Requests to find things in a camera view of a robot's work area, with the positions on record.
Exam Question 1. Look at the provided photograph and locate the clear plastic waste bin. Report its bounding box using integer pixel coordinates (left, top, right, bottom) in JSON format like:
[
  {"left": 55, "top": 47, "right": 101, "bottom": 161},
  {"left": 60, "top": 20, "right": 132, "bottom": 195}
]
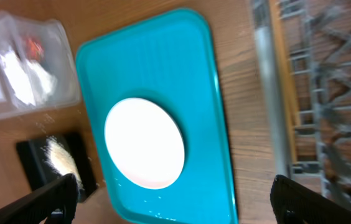
[{"left": 0, "top": 11, "right": 81, "bottom": 119}]

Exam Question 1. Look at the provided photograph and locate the white napkin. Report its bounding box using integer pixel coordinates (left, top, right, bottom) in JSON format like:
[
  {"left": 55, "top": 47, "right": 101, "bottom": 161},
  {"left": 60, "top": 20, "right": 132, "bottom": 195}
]
[{"left": 0, "top": 49, "right": 57, "bottom": 107}]

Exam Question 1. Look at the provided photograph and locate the grey dishwasher rack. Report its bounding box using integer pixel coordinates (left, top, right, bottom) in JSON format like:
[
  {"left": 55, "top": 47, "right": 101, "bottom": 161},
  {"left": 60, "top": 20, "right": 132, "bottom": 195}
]
[{"left": 249, "top": 0, "right": 351, "bottom": 212}]

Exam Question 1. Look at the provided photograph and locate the teal serving tray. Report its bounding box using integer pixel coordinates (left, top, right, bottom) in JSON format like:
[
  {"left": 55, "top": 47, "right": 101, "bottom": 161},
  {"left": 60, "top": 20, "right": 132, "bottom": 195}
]
[{"left": 75, "top": 8, "right": 238, "bottom": 223}]

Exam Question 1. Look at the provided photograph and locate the pile of rice grains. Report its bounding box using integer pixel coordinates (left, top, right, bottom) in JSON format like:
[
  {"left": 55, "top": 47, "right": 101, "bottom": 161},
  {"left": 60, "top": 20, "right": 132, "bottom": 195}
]
[{"left": 44, "top": 136, "right": 83, "bottom": 189}]

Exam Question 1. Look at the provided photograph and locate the large white plate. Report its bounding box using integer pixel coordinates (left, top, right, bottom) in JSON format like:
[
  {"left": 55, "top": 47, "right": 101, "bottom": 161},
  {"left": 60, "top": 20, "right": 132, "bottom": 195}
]
[{"left": 104, "top": 98, "right": 185, "bottom": 190}]

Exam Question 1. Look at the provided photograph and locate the black tray bin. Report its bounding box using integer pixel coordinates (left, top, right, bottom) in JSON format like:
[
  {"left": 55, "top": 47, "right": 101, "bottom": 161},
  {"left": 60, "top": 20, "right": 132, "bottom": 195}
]
[{"left": 16, "top": 132, "right": 98, "bottom": 203}]

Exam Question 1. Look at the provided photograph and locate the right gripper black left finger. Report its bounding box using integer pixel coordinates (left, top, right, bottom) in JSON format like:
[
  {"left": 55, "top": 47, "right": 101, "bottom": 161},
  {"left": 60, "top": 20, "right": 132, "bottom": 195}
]
[{"left": 0, "top": 174, "right": 79, "bottom": 224}]

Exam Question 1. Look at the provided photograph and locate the red snack wrapper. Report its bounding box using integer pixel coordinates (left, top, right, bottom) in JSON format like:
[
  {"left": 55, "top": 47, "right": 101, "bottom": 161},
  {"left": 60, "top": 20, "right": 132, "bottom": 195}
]
[{"left": 23, "top": 36, "right": 44, "bottom": 62}]

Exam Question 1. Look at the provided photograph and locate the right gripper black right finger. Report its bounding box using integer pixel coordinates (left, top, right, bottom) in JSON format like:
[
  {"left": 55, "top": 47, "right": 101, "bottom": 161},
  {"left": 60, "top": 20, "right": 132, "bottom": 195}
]
[{"left": 270, "top": 175, "right": 351, "bottom": 224}]

